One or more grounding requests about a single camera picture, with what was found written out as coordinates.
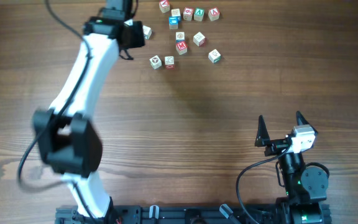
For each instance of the red sided picture block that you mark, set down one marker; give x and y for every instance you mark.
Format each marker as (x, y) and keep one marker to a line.
(199, 39)

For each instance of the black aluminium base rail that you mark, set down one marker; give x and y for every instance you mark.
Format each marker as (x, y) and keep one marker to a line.
(262, 213)

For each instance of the red letter A block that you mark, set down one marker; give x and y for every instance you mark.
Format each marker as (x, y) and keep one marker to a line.
(213, 14)

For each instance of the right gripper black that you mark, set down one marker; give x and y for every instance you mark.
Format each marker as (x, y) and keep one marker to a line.
(278, 145)

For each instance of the red letter block top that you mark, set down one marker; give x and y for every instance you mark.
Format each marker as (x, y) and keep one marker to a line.
(164, 5)

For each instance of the tan picture block top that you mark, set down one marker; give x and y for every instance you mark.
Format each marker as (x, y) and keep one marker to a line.
(176, 12)

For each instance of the brown picture block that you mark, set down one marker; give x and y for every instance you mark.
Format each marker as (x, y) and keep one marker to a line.
(155, 62)

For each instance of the green sided block left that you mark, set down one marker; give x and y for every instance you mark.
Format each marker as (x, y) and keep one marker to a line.
(147, 32)

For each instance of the green letter V block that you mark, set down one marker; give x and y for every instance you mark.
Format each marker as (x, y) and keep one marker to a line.
(198, 14)

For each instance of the green sided block right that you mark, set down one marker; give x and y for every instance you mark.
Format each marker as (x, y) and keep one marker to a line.
(214, 56)

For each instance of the green sided block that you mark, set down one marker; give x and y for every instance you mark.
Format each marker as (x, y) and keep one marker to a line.
(147, 32)
(214, 56)

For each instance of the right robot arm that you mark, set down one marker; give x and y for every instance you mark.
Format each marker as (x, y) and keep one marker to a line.
(305, 183)

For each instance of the orange picture blue block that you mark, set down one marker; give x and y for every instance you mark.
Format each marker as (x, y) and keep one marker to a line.
(179, 37)

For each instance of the red number nine block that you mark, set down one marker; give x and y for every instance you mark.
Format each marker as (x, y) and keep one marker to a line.
(188, 13)

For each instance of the red letter M block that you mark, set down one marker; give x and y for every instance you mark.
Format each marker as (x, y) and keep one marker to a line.
(181, 47)

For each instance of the red sided block bottom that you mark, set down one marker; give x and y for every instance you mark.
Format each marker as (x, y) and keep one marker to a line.
(169, 62)

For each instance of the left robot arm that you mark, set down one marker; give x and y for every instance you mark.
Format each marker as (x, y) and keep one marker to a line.
(65, 136)

